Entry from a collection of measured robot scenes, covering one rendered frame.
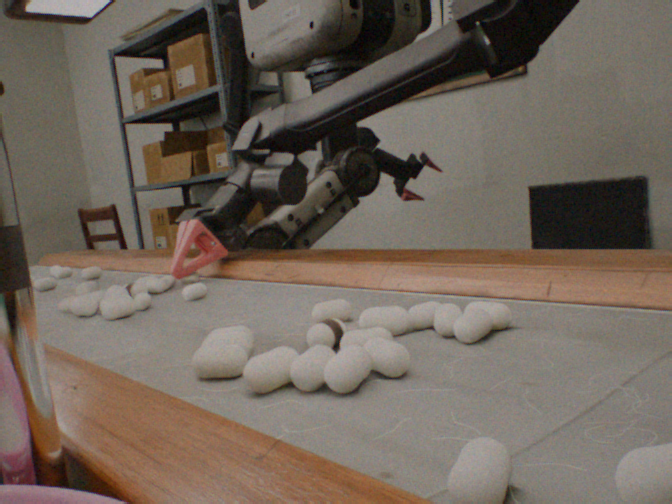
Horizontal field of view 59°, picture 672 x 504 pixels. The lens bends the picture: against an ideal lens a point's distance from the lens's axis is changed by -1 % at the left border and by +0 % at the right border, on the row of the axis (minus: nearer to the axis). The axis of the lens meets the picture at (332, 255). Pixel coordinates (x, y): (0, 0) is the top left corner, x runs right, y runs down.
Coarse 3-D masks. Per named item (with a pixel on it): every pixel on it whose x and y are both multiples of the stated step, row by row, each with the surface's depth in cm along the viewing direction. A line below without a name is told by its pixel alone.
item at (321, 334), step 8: (336, 320) 41; (312, 328) 40; (320, 328) 40; (328, 328) 40; (344, 328) 41; (312, 336) 39; (320, 336) 39; (328, 336) 39; (312, 344) 39; (320, 344) 39; (328, 344) 39
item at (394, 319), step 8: (368, 312) 42; (376, 312) 42; (384, 312) 42; (392, 312) 41; (400, 312) 41; (360, 320) 42; (368, 320) 42; (376, 320) 42; (384, 320) 41; (392, 320) 41; (400, 320) 41; (408, 320) 42; (368, 328) 42; (384, 328) 41; (392, 328) 41; (400, 328) 41
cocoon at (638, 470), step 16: (640, 448) 18; (656, 448) 18; (624, 464) 18; (640, 464) 17; (656, 464) 17; (624, 480) 18; (640, 480) 17; (656, 480) 17; (624, 496) 18; (640, 496) 17; (656, 496) 17
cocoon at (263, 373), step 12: (276, 348) 34; (288, 348) 34; (252, 360) 33; (264, 360) 33; (276, 360) 33; (288, 360) 34; (252, 372) 32; (264, 372) 32; (276, 372) 33; (288, 372) 33; (252, 384) 32; (264, 384) 32; (276, 384) 33
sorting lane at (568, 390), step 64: (64, 320) 65; (128, 320) 61; (192, 320) 56; (256, 320) 53; (512, 320) 42; (576, 320) 40; (640, 320) 38; (192, 384) 37; (384, 384) 32; (448, 384) 31; (512, 384) 30; (576, 384) 29; (640, 384) 28; (320, 448) 25; (384, 448) 25; (448, 448) 24; (512, 448) 23; (576, 448) 23
